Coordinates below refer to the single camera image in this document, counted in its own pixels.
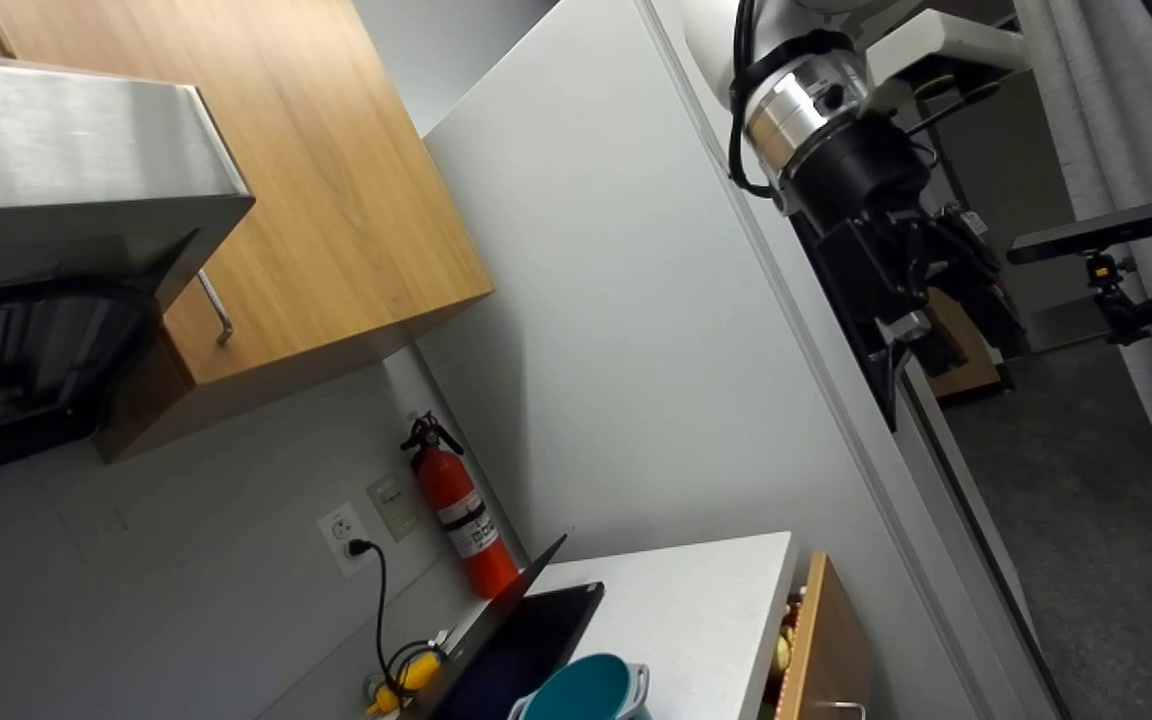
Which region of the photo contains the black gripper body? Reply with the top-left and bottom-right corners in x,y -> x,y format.
806,213 -> 949,352

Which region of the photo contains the wooden top drawer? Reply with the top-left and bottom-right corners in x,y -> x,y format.
772,551 -> 873,720

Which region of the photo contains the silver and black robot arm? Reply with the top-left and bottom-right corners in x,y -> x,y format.
729,0 -> 932,346

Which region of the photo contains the red fire extinguisher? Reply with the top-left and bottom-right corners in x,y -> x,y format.
405,410 -> 520,599

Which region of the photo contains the teal bowl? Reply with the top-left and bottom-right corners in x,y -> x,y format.
506,652 -> 653,720

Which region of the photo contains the black baking tray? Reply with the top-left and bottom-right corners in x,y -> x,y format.
405,538 -> 602,720

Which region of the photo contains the yellow toy on counter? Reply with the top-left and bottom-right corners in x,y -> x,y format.
363,652 -> 442,720

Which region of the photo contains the stainless steel range hood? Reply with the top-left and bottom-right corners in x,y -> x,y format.
0,56 -> 253,465

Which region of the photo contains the wooden wall cabinet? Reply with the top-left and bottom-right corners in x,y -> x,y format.
0,0 -> 492,458

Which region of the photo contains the black power cable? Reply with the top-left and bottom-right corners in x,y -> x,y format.
349,534 -> 400,686

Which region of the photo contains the white wall power outlet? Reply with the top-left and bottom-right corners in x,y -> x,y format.
318,503 -> 363,574

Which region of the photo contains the silver cabinet door handle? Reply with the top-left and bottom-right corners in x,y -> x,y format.
197,269 -> 237,346

